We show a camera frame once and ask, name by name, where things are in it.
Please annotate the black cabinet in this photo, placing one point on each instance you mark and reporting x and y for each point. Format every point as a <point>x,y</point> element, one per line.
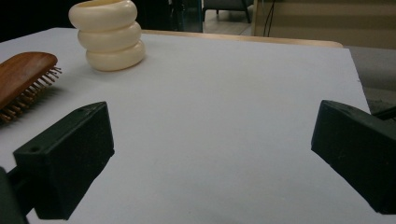
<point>162,14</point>

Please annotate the dark chair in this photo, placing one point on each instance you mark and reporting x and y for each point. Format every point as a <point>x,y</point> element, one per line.
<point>227,3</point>

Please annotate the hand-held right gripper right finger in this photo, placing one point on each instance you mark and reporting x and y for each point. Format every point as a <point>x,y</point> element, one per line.
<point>358,149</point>

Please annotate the cream ribbed cup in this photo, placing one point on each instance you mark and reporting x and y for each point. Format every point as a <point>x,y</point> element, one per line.
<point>109,37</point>

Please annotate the wooden hairbrush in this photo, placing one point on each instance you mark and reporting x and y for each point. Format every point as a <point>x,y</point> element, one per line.
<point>21,73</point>

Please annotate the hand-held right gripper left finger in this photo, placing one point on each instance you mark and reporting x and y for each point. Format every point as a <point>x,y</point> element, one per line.
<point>71,155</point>

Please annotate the white board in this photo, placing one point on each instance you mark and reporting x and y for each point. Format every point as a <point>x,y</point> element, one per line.
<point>218,109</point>

